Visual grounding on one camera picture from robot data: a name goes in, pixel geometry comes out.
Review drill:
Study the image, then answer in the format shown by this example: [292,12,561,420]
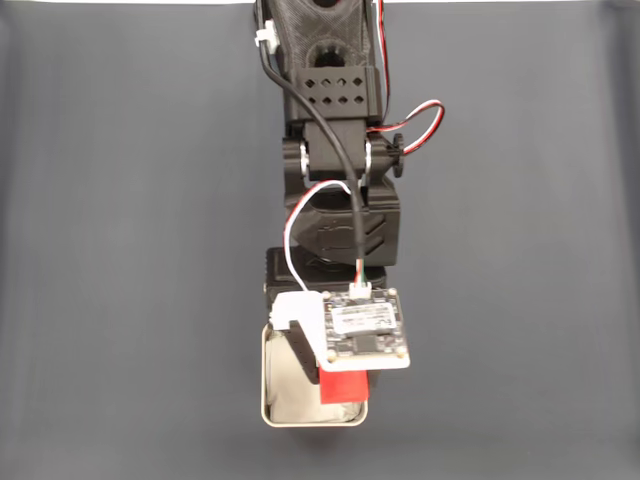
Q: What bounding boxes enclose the red cube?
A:
[318,368,372,404]

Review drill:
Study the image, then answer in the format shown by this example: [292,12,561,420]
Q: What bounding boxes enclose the white square metal box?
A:
[259,319,370,429]

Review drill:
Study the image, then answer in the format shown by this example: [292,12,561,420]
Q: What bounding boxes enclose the white crumpled tissue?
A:
[264,332,366,422]

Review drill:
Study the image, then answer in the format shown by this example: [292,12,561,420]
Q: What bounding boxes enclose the black camera cable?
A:
[258,29,370,281]

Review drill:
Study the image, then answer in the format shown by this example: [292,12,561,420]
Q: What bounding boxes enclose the red white black servo cable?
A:
[372,0,446,156]

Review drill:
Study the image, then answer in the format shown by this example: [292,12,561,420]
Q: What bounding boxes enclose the white gripper motor cable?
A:
[282,179,354,294]

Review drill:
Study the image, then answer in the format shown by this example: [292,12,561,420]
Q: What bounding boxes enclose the dark grey table mat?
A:
[0,3,640,480]

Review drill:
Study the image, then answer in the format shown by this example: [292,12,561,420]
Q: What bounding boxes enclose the white cable clip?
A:
[253,19,280,50]

